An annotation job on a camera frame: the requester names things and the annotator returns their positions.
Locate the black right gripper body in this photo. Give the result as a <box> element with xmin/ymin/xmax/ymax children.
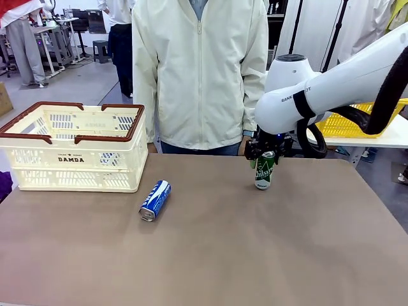
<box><xmin>244</xmin><ymin>127</ymin><xmax>294</xmax><ymax>160</ymax></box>

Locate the green cider can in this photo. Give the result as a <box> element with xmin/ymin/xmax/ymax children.
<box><xmin>254</xmin><ymin>150</ymin><xmax>276</xmax><ymax>191</ymax></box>

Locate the person's left forearm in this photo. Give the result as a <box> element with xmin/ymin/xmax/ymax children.
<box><xmin>240</xmin><ymin>73</ymin><xmax>269</xmax><ymax>135</ymax></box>

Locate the person's right forearm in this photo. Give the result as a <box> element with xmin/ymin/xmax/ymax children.
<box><xmin>131</xmin><ymin>73</ymin><xmax>160</xmax><ymax>144</ymax></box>

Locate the yellow plastic basket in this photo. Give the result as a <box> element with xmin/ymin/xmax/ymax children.
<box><xmin>315</xmin><ymin>98</ymin><xmax>408</xmax><ymax>139</ymax></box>

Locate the cream plastic shopping basket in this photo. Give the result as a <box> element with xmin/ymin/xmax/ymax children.
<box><xmin>0</xmin><ymin>101</ymin><xmax>150</xmax><ymax>194</ymax></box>

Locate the person's left hand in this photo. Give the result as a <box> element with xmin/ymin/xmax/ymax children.
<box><xmin>238</xmin><ymin>136</ymin><xmax>255</xmax><ymax>157</ymax></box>

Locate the person in cream jacket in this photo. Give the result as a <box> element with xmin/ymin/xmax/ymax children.
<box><xmin>131</xmin><ymin>0</ymin><xmax>269</xmax><ymax>156</ymax></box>

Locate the black shelf unit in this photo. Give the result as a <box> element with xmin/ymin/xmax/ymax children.
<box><xmin>266</xmin><ymin>0</ymin><xmax>289</xmax><ymax>61</ymax></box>

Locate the white side table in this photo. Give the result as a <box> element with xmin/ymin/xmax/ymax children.
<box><xmin>304</xmin><ymin>113</ymin><xmax>408</xmax><ymax>166</ymax></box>

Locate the black tripod pole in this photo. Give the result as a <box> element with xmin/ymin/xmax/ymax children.
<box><xmin>321</xmin><ymin>0</ymin><xmax>349</xmax><ymax>73</ymax></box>
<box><xmin>288</xmin><ymin>0</ymin><xmax>304</xmax><ymax>55</ymax></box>

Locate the bystander in white jacket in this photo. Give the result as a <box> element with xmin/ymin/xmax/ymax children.
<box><xmin>337</xmin><ymin>0</ymin><xmax>393</xmax><ymax>64</ymax></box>

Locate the bystander in dark trousers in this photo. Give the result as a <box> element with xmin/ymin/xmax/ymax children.
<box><xmin>97</xmin><ymin>0</ymin><xmax>135</xmax><ymax>98</ymax></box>

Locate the bystander in yellow vest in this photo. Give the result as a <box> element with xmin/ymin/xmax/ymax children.
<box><xmin>384</xmin><ymin>0</ymin><xmax>408</xmax><ymax>34</ymax></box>

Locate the dark plastic stool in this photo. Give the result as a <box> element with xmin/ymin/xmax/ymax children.
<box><xmin>92</xmin><ymin>40</ymin><xmax>112</xmax><ymax>64</ymax></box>

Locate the black monitor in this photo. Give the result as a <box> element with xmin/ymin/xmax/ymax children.
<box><xmin>87</xmin><ymin>9</ymin><xmax>106</xmax><ymax>34</ymax></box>

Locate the white work desk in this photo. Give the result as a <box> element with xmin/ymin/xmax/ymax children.
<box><xmin>30</xmin><ymin>17</ymin><xmax>81</xmax><ymax>79</ymax></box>

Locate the purple cloth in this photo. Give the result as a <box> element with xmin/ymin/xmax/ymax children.
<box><xmin>0</xmin><ymin>170</ymin><xmax>14</xmax><ymax>202</ymax></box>

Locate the cardboard box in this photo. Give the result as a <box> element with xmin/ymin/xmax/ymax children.
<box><xmin>0</xmin><ymin>82</ymin><xmax>15</xmax><ymax>117</ymax></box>

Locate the bystander in grey trousers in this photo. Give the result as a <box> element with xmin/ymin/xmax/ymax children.
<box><xmin>0</xmin><ymin>0</ymin><xmax>48</xmax><ymax>87</ymax></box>

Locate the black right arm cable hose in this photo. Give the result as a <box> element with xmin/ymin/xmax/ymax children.
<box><xmin>296</xmin><ymin>47</ymin><xmax>408</xmax><ymax>159</ymax></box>

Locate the brown basket handle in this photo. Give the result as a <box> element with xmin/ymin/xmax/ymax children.
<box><xmin>74</xmin><ymin>103</ymin><xmax>146</xmax><ymax>143</ymax></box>
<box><xmin>0</xmin><ymin>101</ymin><xmax>84</xmax><ymax>145</ymax></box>

